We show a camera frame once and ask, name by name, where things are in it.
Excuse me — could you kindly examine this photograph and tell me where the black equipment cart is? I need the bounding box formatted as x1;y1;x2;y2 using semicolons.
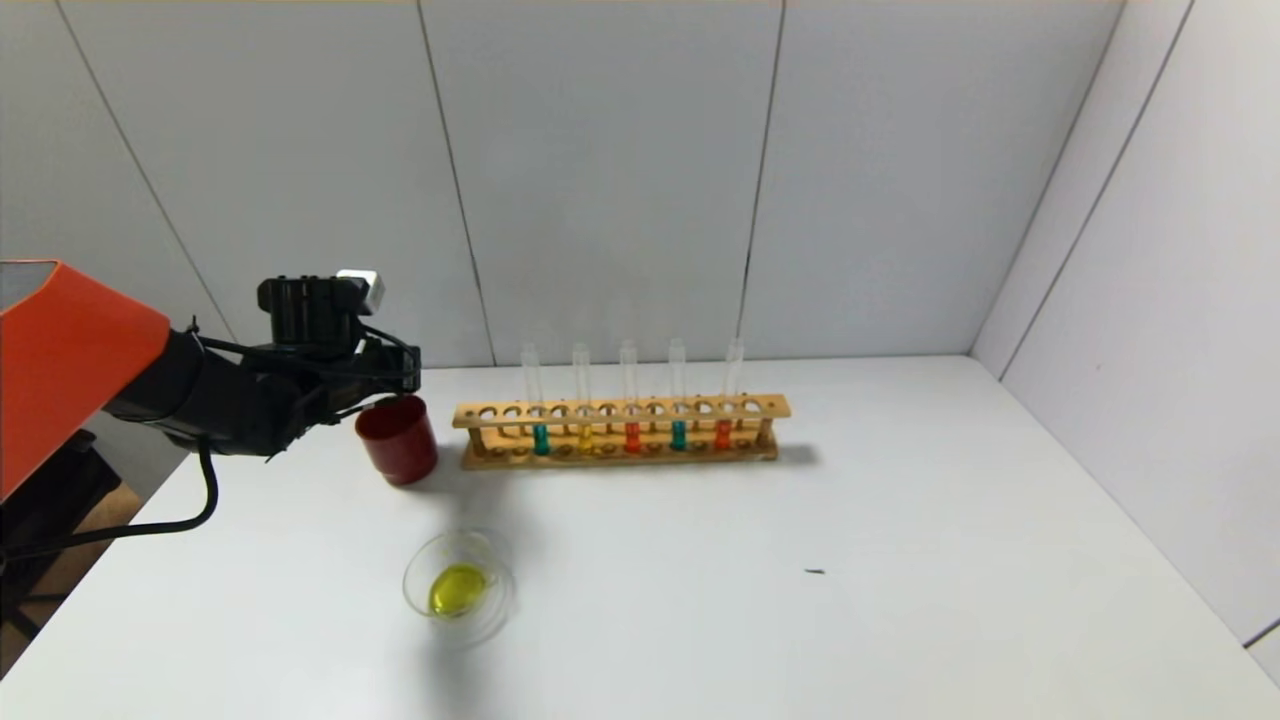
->
0;440;123;641

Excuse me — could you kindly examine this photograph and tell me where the yellow pigment glass test tube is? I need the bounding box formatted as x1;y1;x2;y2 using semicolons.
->
572;343;595;456

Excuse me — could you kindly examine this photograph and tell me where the dark red plastic cup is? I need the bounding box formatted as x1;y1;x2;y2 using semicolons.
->
355;396;440;487

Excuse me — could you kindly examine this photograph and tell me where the clear glass dish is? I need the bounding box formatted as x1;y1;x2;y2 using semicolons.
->
403;530;514;641

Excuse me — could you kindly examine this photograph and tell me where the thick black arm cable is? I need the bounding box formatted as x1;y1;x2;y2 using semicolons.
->
0;438;222;563

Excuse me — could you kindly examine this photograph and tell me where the orange pigment glass test tube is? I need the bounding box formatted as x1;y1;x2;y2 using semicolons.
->
620;340;641;454
714;338;745;451

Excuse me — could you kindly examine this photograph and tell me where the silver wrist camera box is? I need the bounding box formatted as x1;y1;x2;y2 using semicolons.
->
336;268;387;315

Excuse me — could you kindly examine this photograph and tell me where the wooden test tube rack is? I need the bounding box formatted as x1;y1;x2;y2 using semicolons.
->
452;394;791;471

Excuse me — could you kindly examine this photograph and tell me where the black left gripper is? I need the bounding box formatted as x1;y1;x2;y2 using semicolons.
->
352;343;422;406

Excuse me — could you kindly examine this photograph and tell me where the blue pigment glass test tube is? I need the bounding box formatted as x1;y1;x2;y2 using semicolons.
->
668;339;688;452
518;344;551;457

